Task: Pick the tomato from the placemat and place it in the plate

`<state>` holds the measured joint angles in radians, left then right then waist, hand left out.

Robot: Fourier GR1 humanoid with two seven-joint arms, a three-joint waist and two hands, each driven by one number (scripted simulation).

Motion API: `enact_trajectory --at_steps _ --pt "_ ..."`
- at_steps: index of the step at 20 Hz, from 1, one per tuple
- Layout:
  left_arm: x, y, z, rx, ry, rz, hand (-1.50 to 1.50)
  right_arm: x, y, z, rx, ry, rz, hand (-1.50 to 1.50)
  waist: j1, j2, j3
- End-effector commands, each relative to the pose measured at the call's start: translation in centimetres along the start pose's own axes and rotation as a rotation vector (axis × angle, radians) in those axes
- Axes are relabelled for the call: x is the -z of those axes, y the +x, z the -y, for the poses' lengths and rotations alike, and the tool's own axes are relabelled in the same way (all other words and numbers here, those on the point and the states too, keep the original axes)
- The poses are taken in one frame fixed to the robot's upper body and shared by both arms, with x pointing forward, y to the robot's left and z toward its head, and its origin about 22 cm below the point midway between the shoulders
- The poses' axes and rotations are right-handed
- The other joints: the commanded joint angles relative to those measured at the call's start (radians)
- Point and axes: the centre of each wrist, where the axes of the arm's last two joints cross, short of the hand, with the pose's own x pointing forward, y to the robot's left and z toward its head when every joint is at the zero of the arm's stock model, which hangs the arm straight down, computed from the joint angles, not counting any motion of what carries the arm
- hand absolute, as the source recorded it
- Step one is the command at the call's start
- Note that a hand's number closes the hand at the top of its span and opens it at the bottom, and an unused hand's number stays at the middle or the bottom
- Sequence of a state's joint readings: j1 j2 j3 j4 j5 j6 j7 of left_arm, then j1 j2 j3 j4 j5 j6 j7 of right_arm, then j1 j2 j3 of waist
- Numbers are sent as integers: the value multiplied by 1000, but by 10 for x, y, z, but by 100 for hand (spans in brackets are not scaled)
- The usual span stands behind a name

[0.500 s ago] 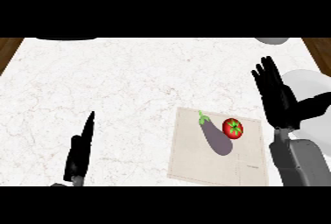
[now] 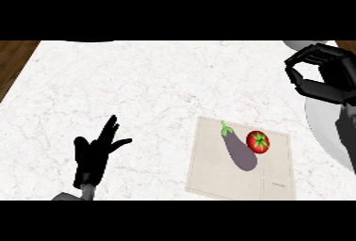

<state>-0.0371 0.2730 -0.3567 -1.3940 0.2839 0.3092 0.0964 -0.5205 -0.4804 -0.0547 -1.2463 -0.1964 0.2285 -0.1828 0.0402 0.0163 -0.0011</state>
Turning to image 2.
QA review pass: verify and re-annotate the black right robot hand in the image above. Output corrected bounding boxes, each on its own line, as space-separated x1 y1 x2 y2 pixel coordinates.
283 43 356 106

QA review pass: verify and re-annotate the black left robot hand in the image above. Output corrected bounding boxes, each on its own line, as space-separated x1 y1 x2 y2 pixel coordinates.
72 114 133 190

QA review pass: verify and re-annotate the white plate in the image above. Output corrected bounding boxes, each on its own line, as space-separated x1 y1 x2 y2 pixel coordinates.
303 96 356 175

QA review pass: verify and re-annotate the red tomato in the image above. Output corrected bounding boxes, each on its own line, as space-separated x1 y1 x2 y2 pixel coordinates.
245 130 272 155

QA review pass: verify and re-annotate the beige placemat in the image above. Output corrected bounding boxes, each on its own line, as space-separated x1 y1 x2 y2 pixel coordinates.
184 116 297 201

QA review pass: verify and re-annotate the grey round object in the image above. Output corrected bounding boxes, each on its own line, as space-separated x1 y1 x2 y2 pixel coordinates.
282 40 329 51

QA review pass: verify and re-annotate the purple eggplant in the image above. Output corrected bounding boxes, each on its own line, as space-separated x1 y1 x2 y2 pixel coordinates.
220 120 258 172

